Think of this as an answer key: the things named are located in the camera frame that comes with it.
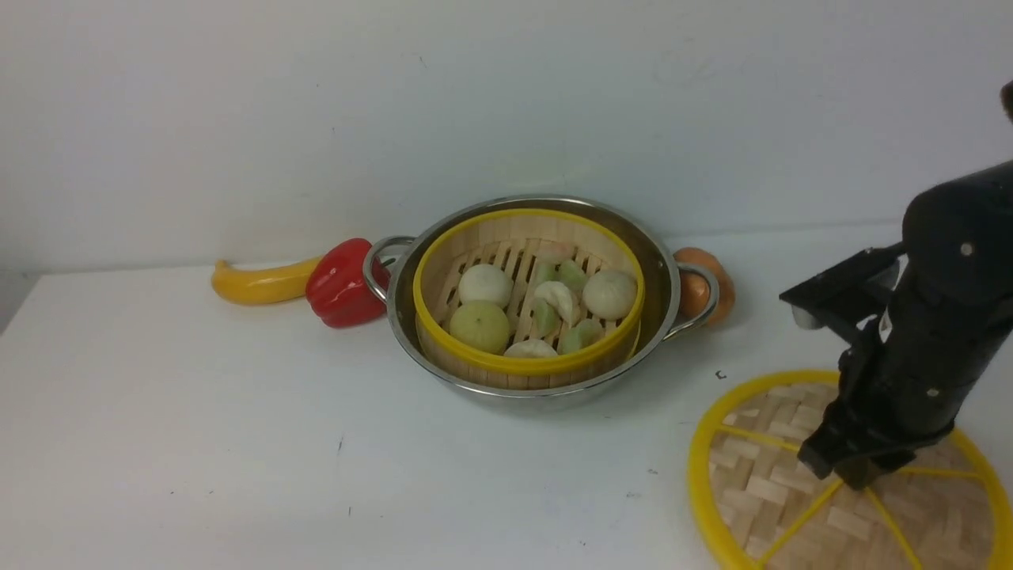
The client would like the red bell pepper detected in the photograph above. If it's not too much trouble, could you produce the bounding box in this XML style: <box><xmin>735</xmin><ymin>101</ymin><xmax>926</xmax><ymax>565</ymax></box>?
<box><xmin>305</xmin><ymin>237</ymin><xmax>386</xmax><ymax>329</ymax></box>

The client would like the small green dumpling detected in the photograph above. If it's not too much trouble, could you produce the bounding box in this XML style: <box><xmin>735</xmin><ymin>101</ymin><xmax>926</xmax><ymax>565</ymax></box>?
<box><xmin>556</xmin><ymin>320</ymin><xmax>605</xmax><ymax>355</ymax></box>

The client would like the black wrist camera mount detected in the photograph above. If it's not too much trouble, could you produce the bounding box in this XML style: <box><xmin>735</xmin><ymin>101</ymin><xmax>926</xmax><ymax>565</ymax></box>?
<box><xmin>779</xmin><ymin>242</ymin><xmax>905</xmax><ymax>346</ymax></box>

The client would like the stainless steel pot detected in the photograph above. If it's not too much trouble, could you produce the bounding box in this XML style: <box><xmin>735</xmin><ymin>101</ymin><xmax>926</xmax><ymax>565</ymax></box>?
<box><xmin>362</xmin><ymin>195</ymin><xmax>719</xmax><ymax>412</ymax></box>

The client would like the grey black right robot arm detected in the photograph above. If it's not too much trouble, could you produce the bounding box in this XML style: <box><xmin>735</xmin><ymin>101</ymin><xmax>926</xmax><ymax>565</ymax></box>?
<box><xmin>797</xmin><ymin>161</ymin><xmax>1011</xmax><ymax>490</ymax></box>

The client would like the yellow rimmed woven steamer lid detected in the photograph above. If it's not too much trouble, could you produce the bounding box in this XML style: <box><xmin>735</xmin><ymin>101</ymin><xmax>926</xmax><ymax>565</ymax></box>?
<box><xmin>688</xmin><ymin>370</ymin><xmax>1012</xmax><ymax>569</ymax></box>

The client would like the yellow green steamed bun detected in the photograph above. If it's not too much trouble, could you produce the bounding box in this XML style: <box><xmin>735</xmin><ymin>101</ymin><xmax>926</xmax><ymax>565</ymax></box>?
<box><xmin>446</xmin><ymin>302</ymin><xmax>511</xmax><ymax>355</ymax></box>

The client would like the yellow banana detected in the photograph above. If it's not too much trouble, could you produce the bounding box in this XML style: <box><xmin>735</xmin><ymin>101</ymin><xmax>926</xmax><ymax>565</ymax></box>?
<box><xmin>211</xmin><ymin>256</ymin><xmax>323</xmax><ymax>306</ymax></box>

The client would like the yellow rimmed bamboo steamer basket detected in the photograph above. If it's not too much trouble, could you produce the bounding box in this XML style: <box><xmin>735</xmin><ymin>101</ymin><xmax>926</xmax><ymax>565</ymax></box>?
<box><xmin>412</xmin><ymin>208</ymin><xmax>647</xmax><ymax>392</ymax></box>

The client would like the pale white steamed bun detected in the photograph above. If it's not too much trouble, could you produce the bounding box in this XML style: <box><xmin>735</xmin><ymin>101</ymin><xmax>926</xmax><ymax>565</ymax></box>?
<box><xmin>582</xmin><ymin>269</ymin><xmax>638</xmax><ymax>321</ymax></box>

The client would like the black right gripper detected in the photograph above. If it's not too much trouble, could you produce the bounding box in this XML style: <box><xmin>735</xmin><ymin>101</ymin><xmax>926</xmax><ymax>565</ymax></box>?
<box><xmin>797</xmin><ymin>262</ymin><xmax>1011</xmax><ymax>491</ymax></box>

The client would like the pink green dumpling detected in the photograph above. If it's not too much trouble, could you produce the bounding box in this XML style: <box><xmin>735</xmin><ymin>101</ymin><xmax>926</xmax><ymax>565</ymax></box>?
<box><xmin>535</xmin><ymin>242</ymin><xmax>576</xmax><ymax>266</ymax></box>

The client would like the white green dumpling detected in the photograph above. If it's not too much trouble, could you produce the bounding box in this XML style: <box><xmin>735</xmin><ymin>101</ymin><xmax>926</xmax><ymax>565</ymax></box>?
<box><xmin>534</xmin><ymin>281</ymin><xmax>583</xmax><ymax>327</ymax></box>

